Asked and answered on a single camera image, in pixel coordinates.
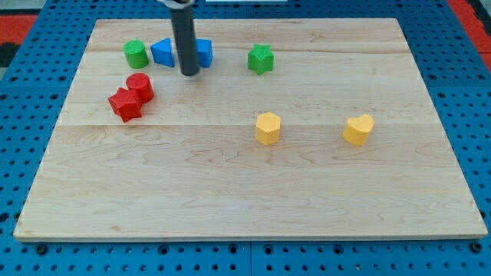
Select red cylinder block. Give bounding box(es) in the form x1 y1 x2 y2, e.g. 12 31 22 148
126 72 154 104

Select blue triangle block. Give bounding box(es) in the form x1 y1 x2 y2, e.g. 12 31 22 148
150 38 175 67

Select yellow heart block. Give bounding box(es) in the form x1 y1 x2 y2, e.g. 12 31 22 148
342 114 374 146

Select green cylinder block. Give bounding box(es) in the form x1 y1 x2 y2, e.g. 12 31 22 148
123 40 149 69

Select green star block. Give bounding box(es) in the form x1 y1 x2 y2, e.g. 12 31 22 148
248 44 275 75

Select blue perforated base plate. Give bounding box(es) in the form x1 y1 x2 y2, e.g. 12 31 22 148
1 1 490 275

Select light wooden board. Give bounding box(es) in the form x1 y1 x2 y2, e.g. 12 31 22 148
14 18 487 242

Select yellow hexagon block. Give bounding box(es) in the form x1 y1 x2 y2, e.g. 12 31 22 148
255 112 281 146

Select blue cube block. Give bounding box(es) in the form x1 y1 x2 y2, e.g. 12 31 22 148
196 38 213 67

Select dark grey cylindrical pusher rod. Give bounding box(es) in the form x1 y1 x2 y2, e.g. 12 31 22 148
169 0 199 77

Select red star block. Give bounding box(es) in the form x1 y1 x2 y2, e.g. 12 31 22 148
108 87 143 123

